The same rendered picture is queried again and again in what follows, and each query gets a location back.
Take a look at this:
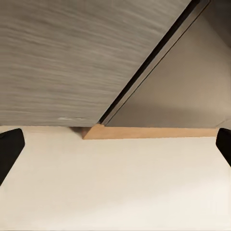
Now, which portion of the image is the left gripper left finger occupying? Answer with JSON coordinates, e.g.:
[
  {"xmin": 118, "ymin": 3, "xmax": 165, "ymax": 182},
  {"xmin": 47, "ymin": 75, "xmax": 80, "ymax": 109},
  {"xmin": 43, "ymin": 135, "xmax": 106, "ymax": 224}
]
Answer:
[{"xmin": 0, "ymin": 128, "xmax": 25, "ymax": 186}]

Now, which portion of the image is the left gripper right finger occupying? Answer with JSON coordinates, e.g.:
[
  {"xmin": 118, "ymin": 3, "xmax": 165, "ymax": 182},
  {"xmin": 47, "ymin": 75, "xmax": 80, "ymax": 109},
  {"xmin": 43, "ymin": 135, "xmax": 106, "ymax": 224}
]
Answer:
[{"xmin": 216, "ymin": 128, "xmax": 231, "ymax": 166}]

